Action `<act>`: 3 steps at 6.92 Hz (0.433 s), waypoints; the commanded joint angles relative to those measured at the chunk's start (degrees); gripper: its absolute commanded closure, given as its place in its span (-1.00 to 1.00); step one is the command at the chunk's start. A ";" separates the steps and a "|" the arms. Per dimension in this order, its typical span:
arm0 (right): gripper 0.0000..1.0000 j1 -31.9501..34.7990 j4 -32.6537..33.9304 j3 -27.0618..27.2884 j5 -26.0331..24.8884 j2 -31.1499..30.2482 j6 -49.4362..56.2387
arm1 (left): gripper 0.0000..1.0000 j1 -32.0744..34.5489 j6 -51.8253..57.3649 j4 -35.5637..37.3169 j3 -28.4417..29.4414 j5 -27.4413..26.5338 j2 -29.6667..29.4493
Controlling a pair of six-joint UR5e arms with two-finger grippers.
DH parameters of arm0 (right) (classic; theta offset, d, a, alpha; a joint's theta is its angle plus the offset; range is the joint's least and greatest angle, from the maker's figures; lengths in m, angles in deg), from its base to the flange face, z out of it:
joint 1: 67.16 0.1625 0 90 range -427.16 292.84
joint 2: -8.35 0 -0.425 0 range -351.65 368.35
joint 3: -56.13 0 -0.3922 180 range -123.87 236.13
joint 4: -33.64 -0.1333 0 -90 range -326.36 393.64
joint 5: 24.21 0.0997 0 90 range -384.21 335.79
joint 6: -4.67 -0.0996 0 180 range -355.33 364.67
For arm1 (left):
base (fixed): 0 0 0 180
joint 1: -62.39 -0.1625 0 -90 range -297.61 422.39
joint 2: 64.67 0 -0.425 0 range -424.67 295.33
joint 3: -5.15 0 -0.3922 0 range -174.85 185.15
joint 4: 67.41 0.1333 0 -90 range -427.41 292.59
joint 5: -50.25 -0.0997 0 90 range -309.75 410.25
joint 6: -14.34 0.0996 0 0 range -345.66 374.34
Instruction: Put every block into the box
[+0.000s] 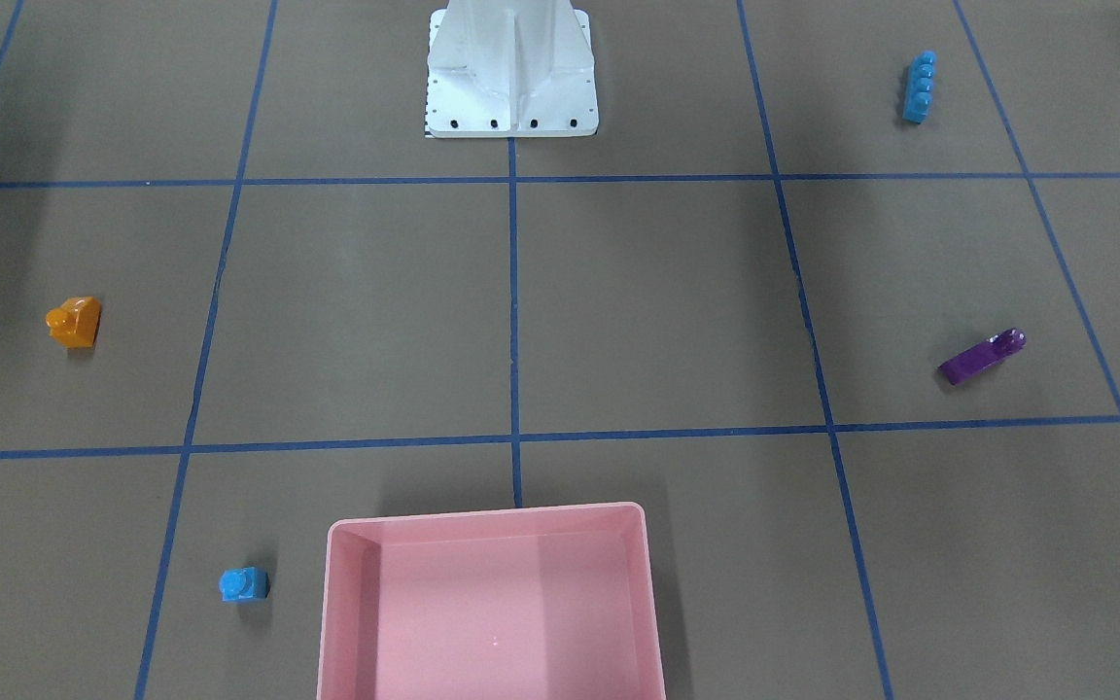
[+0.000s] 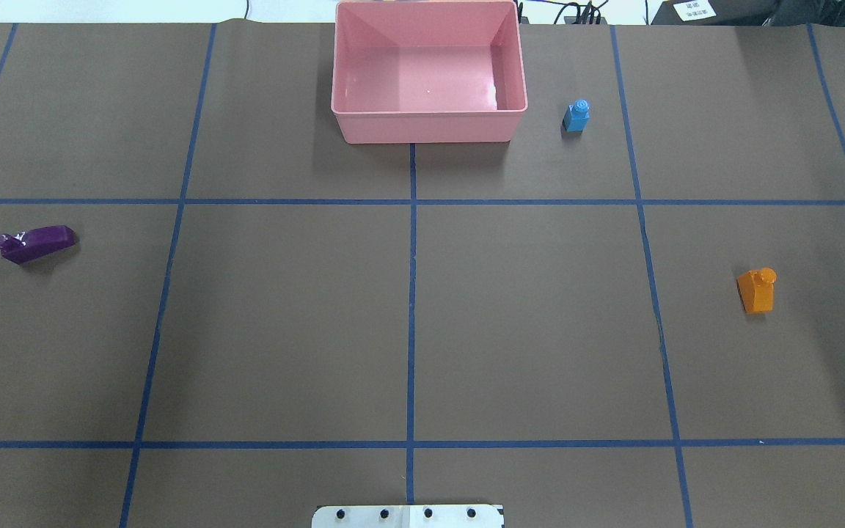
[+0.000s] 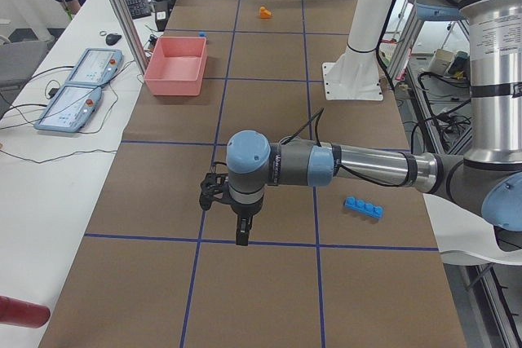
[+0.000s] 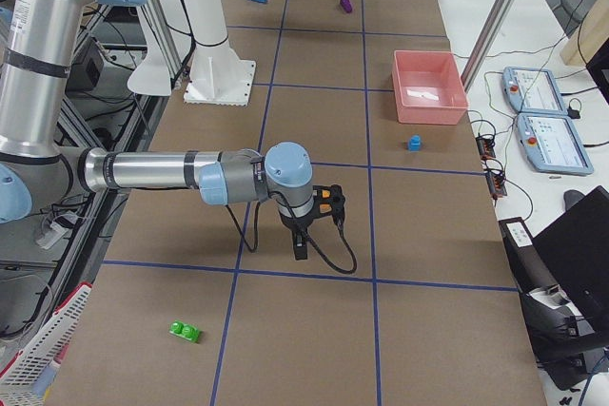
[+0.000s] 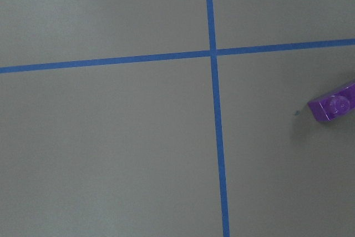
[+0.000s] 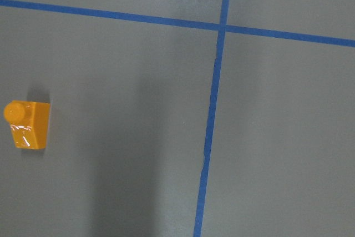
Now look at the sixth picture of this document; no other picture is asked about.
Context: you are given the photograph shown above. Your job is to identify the orange toy block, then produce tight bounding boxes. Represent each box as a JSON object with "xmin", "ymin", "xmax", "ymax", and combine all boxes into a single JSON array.
[{"xmin": 3, "ymin": 100, "xmax": 50, "ymax": 150}]

